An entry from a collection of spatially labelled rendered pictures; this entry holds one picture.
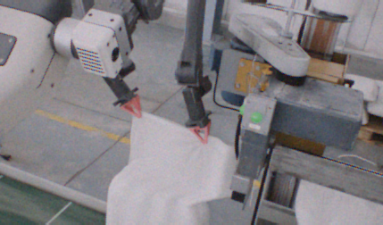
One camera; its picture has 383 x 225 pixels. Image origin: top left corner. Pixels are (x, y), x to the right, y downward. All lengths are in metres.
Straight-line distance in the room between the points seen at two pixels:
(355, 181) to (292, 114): 0.36
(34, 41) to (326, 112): 0.74
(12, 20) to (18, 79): 0.14
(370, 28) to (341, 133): 5.23
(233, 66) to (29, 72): 0.81
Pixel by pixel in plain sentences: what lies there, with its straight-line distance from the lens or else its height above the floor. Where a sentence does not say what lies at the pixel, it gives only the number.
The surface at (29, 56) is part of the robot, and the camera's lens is 1.04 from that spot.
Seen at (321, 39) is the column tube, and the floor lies 1.40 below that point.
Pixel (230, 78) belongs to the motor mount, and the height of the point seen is 1.21.
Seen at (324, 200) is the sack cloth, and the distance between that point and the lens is 1.49.
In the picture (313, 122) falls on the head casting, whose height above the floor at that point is 1.29.
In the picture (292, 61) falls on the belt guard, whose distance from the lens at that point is 1.27.
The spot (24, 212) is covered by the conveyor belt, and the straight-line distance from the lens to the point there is 2.21.
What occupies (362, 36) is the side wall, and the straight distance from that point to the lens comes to 6.40.
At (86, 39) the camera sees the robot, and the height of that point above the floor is 1.47.
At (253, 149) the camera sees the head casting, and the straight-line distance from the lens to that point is 1.26.
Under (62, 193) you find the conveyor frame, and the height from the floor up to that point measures 0.39.
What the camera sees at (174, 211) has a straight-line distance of 1.59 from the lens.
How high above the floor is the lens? 1.77
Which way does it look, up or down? 26 degrees down
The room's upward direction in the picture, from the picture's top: 9 degrees clockwise
